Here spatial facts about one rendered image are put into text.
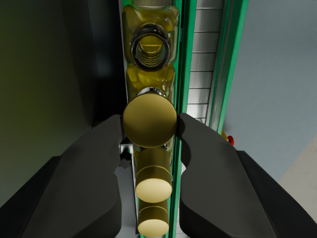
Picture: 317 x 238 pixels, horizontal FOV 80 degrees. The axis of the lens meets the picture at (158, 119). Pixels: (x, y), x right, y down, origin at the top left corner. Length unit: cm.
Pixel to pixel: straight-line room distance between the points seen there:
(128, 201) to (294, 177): 191
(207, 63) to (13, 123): 35
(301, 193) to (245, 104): 202
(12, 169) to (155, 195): 12
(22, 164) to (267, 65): 59
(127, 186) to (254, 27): 56
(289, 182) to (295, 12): 193
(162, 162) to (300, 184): 232
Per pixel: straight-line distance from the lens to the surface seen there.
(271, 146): 80
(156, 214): 22
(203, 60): 42
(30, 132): 22
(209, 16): 41
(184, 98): 35
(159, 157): 19
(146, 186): 18
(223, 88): 37
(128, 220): 75
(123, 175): 58
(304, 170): 233
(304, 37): 66
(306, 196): 266
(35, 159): 23
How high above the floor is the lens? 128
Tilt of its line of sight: 60 degrees down
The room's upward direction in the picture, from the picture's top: 177 degrees clockwise
